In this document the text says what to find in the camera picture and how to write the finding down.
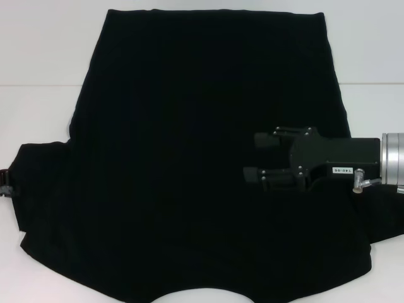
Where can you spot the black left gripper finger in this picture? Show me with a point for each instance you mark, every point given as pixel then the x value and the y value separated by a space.
pixel 4 180

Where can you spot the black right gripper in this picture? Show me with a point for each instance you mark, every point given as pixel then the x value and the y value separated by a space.
pixel 341 151

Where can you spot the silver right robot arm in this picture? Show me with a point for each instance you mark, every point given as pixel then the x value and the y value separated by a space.
pixel 393 158

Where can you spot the black t-shirt with white print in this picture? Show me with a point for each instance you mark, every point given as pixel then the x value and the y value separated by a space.
pixel 189 126

